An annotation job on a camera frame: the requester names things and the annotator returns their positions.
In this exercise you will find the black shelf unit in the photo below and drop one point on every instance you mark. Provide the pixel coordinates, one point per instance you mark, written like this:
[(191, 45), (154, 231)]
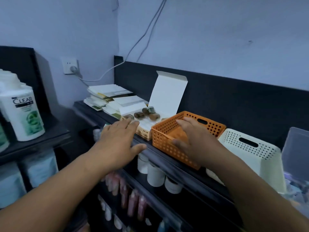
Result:
[(24, 62)]

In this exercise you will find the white flat notebook package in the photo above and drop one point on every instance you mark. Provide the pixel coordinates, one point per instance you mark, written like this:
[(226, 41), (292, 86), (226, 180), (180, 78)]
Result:
[(111, 90)]

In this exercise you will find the person's left forearm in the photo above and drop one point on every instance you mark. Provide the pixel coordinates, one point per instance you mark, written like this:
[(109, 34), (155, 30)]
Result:
[(48, 195)]

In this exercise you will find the white perforated plastic basket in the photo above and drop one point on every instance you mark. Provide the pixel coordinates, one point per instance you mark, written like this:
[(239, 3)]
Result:
[(253, 152)]

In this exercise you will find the white plug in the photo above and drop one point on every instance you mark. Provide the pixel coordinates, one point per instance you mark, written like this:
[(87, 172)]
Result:
[(75, 71)]

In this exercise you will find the stack of white papers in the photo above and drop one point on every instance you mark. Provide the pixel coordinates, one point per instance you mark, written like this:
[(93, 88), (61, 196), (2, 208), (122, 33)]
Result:
[(96, 102)]

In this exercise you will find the person's left hand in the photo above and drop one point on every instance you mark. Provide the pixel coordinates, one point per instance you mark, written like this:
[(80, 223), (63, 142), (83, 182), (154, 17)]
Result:
[(116, 147)]

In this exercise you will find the pale blue pouch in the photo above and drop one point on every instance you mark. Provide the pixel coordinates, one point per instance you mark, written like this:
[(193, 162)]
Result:
[(10, 186), (41, 169)]

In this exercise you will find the row of small tubes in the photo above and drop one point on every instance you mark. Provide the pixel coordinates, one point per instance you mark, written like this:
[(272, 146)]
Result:
[(297, 188)]

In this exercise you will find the clear plastic organizer case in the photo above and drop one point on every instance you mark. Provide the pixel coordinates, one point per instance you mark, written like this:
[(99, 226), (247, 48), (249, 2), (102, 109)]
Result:
[(295, 152)]

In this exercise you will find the white cardboard box open lid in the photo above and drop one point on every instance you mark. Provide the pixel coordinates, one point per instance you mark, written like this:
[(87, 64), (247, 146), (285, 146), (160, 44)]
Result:
[(169, 91)]

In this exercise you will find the person's right hand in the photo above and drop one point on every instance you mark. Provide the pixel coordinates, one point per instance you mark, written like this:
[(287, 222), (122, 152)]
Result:
[(202, 147)]

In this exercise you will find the row of pink bottles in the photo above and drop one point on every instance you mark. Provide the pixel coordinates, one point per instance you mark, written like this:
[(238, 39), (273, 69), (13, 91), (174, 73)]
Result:
[(131, 202)]

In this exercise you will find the person's right forearm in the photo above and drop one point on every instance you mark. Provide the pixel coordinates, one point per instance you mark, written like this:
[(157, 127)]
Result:
[(260, 200)]

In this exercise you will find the white green-labelled bottle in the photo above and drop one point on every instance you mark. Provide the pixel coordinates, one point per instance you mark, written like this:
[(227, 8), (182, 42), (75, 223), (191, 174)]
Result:
[(24, 113)]

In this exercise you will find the white grey-banded notebook package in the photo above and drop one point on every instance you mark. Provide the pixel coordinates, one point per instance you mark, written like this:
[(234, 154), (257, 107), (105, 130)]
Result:
[(130, 100)]

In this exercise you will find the white wall socket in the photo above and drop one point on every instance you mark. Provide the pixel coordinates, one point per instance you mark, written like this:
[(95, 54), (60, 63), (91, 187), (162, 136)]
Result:
[(67, 63)]

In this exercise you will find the yellow green printed booklet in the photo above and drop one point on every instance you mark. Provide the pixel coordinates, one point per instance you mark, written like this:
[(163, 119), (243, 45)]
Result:
[(105, 97)]

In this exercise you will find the orange plastic basket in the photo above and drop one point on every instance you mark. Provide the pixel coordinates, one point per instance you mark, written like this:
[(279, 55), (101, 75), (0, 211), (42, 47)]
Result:
[(164, 140)]

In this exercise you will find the wide black shelf back panel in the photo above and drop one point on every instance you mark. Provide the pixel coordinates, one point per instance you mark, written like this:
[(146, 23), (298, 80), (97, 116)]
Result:
[(241, 103)]

